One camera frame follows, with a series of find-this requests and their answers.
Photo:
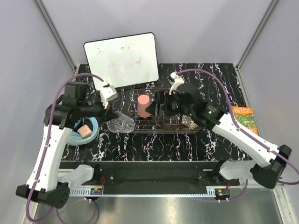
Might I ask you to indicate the orange green book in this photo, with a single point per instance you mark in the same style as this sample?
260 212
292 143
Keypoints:
245 116

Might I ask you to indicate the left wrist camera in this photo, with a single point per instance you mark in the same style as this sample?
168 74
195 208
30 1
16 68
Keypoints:
107 93

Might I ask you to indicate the pink dice cube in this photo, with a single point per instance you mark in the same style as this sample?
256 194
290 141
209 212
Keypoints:
84 131

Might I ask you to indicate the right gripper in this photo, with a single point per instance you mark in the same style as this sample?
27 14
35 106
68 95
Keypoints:
162 97

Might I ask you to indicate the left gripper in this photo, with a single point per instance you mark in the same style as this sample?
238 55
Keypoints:
106 115

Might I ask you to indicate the red patterned white bowl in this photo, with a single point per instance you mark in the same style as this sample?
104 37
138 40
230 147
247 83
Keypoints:
187 120

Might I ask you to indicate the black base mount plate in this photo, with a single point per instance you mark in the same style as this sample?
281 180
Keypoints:
158 177

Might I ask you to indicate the light blue headphones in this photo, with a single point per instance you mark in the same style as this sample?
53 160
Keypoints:
76 140

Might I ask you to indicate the red floral plate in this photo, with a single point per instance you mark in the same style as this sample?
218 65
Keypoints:
173 126

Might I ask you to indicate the whiteboard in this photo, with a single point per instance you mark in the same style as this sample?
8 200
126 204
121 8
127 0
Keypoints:
124 61

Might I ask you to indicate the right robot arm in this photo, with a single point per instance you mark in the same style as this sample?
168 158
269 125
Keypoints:
268 160

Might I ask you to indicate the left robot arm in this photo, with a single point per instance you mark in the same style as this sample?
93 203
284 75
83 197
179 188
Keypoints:
44 186

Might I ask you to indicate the wire dish rack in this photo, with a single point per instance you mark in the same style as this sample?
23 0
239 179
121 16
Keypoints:
151 124

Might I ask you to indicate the clear glass cup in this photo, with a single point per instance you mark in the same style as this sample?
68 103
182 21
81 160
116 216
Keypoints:
122 124

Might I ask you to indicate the pink tumbler cup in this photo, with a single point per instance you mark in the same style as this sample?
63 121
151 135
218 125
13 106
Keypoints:
143 103

